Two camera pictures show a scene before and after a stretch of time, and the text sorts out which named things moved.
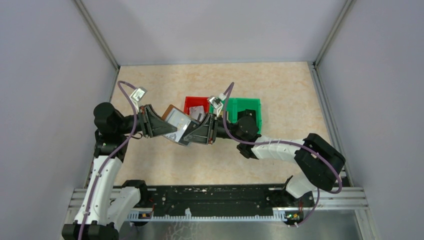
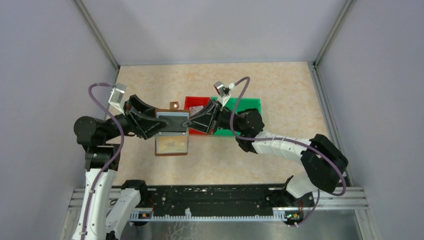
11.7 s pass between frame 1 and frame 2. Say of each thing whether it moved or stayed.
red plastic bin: stayed
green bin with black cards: stayed
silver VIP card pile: stayed
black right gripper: moved
